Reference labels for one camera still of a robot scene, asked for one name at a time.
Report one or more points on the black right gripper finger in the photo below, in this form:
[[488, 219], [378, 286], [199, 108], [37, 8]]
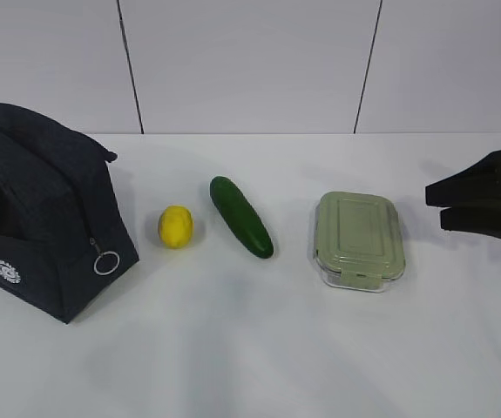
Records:
[[470, 220], [479, 185]]

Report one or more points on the green lid glass container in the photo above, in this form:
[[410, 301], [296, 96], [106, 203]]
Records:
[[358, 242]]

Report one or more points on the green cucumber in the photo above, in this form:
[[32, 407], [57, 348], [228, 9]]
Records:
[[240, 216]]

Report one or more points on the yellow lemon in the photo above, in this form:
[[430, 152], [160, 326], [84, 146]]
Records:
[[175, 227]]

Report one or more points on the dark blue lunch bag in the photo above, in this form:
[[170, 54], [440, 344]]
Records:
[[62, 237]]

